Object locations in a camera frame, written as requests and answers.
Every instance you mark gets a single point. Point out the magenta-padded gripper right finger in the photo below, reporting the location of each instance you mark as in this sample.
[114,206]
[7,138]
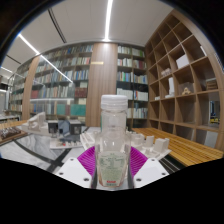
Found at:
[150,171]

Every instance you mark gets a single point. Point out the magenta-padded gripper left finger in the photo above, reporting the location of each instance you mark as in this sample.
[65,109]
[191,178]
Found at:
[75,171]

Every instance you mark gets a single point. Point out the clear plastic bottle white cap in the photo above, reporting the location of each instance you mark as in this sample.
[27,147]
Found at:
[112,160]

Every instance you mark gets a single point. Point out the white block city model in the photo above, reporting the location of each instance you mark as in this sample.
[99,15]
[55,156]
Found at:
[150,143]

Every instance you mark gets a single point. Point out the dark grey building model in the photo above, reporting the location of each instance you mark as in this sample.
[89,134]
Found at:
[65,128]

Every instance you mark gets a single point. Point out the wooden slatted bench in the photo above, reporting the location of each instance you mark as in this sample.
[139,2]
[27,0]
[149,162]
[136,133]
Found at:
[190,148]

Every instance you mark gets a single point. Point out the white sloped building model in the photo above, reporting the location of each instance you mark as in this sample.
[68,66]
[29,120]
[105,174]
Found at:
[36,124]

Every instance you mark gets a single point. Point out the wooden cubby shelf unit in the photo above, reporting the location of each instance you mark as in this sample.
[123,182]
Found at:
[186,93]

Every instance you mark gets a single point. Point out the wooden book shelf unit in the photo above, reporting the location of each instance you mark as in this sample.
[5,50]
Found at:
[131,83]
[60,83]

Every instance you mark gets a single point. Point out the linear ceiling light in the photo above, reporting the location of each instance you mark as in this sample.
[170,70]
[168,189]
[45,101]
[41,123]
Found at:
[108,20]

